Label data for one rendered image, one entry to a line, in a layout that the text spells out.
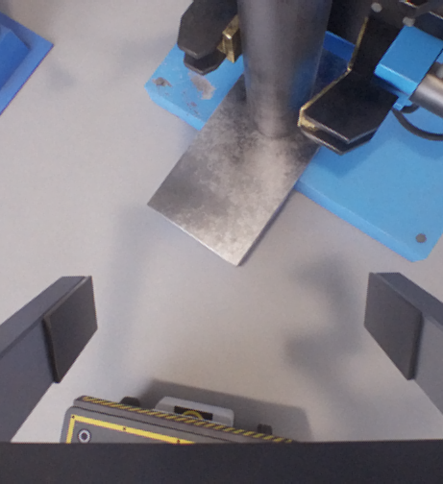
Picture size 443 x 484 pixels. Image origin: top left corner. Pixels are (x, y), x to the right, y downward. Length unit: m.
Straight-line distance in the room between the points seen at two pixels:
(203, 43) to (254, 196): 0.50
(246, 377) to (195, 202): 0.66
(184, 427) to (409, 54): 1.12
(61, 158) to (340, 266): 1.24
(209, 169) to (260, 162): 0.18
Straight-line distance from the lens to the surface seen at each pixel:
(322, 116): 0.94
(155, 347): 1.43
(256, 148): 1.31
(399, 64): 1.02
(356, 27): 1.17
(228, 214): 1.24
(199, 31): 1.10
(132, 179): 1.54
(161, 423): 1.12
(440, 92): 1.05
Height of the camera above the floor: 1.35
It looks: 78 degrees down
